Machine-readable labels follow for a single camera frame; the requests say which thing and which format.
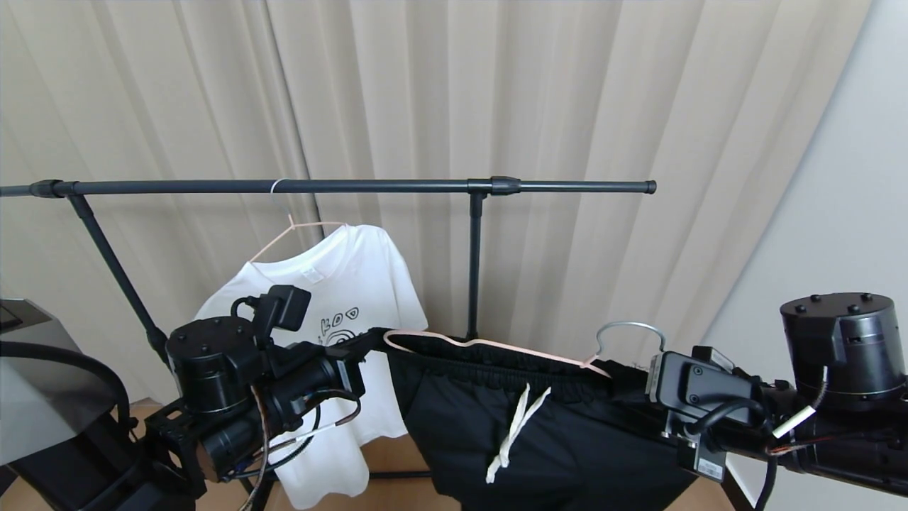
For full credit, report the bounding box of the black clothes rack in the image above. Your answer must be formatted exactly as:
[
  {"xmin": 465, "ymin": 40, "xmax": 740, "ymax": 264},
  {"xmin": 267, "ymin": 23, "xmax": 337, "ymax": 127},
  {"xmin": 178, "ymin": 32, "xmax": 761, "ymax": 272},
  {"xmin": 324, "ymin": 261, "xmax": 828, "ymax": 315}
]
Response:
[{"xmin": 0, "ymin": 176, "xmax": 658, "ymax": 511}]

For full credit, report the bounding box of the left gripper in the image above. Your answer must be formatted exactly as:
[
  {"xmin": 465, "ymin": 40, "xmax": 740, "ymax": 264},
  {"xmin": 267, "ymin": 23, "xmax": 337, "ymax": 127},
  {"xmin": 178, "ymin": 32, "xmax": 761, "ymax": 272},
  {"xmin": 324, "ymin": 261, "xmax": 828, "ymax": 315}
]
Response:
[{"xmin": 270, "ymin": 343, "xmax": 367, "ymax": 428}]

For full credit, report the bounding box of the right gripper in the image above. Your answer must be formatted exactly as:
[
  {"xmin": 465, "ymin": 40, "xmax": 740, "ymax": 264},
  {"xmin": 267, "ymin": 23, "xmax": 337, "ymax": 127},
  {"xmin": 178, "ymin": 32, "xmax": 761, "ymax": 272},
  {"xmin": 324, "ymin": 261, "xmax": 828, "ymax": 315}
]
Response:
[{"xmin": 662, "ymin": 414, "xmax": 729, "ymax": 485}]

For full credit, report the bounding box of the white printed t-shirt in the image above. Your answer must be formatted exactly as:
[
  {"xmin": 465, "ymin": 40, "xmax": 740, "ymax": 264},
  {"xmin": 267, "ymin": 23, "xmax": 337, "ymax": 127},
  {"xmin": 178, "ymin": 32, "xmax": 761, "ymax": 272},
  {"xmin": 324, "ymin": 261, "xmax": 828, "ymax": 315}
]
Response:
[{"xmin": 194, "ymin": 225, "xmax": 429, "ymax": 510}]

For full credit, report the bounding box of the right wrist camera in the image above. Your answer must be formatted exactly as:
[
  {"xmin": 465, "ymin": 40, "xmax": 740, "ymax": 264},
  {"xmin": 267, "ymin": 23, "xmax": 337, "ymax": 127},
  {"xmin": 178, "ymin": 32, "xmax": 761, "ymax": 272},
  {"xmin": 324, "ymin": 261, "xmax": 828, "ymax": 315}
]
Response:
[{"xmin": 644, "ymin": 346, "xmax": 765, "ymax": 435}]

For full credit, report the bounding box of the pink clothes hanger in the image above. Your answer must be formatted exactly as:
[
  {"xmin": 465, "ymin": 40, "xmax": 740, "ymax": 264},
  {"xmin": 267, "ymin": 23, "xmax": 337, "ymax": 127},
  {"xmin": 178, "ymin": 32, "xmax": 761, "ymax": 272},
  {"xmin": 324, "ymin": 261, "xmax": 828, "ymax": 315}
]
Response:
[
  {"xmin": 248, "ymin": 180, "xmax": 348, "ymax": 265},
  {"xmin": 383, "ymin": 321, "xmax": 668, "ymax": 378}
]

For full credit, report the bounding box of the black garment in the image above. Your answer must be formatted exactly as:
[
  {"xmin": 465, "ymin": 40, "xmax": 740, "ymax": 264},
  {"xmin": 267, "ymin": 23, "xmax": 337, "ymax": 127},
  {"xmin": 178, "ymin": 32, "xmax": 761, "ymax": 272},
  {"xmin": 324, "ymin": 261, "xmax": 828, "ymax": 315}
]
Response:
[{"xmin": 383, "ymin": 332, "xmax": 699, "ymax": 511}]

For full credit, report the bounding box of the beige curtain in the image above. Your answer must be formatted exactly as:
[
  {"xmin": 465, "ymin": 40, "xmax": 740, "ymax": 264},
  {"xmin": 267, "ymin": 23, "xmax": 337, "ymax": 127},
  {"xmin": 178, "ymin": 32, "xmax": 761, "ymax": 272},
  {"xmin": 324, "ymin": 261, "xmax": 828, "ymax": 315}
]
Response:
[{"xmin": 0, "ymin": 0, "xmax": 873, "ymax": 405}]

